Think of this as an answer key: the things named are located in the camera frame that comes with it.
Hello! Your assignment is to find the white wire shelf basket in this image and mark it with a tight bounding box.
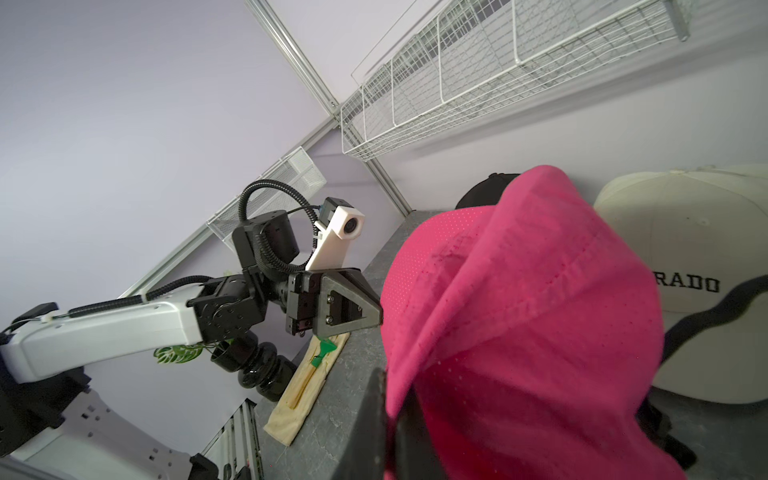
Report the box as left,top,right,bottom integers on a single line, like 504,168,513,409
340,1,698,162

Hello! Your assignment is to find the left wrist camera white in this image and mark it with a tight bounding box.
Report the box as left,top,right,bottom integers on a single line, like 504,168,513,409
305,197,365,272

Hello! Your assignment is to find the left black corrugated cable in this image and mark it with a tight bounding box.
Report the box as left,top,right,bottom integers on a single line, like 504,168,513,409
237,179,319,277

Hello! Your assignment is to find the black cap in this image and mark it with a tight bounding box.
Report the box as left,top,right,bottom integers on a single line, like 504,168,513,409
455,173,520,210

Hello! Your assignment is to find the pink cap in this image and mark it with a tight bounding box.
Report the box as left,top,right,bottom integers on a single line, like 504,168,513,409
381,166,684,479

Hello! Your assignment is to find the cream cap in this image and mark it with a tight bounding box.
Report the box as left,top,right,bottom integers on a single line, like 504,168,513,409
594,164,767,404

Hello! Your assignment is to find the green potted plant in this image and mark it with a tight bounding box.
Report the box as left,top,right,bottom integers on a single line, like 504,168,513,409
153,340,230,364

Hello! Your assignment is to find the beige cap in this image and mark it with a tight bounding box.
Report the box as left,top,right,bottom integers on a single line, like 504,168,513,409
263,333,350,447

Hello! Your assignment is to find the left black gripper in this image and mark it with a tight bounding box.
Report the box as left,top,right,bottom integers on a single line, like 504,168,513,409
281,268,383,339

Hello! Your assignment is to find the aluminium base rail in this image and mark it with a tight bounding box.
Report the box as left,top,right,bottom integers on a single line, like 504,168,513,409
202,399,265,480

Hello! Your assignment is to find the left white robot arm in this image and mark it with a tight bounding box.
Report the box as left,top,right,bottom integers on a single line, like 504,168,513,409
1,268,382,455

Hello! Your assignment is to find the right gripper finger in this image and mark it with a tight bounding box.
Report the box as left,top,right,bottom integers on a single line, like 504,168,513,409
332,368,388,480

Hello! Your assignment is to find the aluminium frame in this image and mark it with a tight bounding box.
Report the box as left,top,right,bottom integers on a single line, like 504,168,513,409
91,1,401,294

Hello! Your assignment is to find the green toy garden rake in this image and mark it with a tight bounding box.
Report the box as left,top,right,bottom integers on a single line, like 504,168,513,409
310,339,337,368

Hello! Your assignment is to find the black plant pot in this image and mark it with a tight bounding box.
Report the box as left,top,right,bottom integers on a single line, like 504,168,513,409
211,331,297,402

